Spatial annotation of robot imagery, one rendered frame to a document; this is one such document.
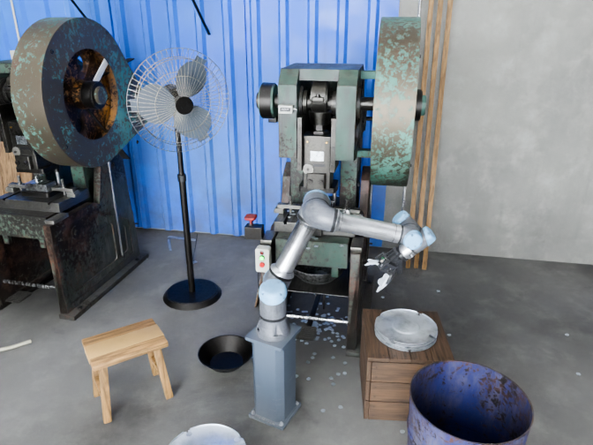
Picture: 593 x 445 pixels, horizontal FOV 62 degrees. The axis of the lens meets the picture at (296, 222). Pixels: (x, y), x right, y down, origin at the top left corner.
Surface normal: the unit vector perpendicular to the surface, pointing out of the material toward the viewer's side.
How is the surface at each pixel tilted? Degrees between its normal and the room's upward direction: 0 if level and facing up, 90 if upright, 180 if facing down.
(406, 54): 50
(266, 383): 90
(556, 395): 0
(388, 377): 90
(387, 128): 94
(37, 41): 43
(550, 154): 90
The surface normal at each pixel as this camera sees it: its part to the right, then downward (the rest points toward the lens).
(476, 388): -0.51, 0.29
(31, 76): -0.22, 0.04
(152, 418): 0.00, -0.92
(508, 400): -0.90, 0.13
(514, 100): -0.19, 0.37
